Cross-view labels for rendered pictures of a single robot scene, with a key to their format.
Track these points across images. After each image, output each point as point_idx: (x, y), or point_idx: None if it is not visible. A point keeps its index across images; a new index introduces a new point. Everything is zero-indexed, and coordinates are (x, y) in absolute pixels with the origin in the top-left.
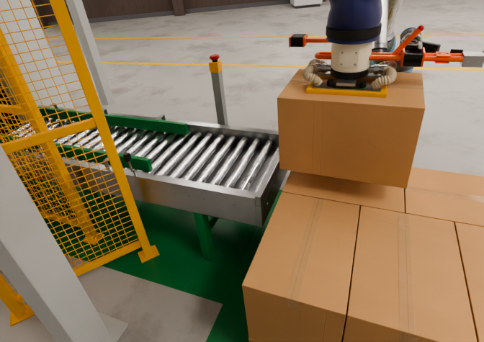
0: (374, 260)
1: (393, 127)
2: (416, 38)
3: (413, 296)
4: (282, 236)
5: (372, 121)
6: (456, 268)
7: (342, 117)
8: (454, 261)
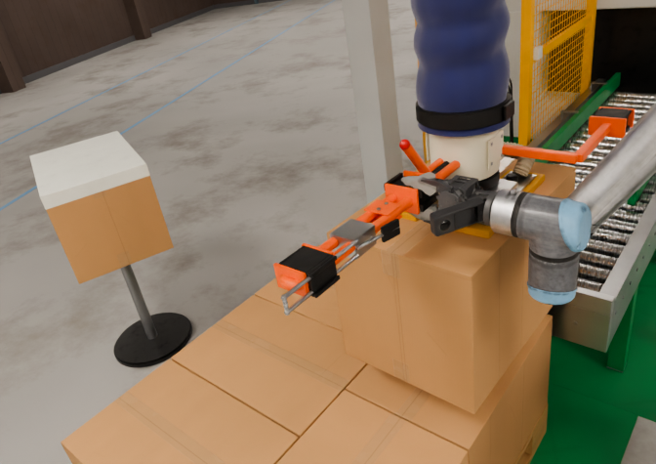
0: (291, 329)
1: None
2: (487, 198)
3: (237, 340)
4: None
5: None
6: (239, 390)
7: None
8: (247, 394)
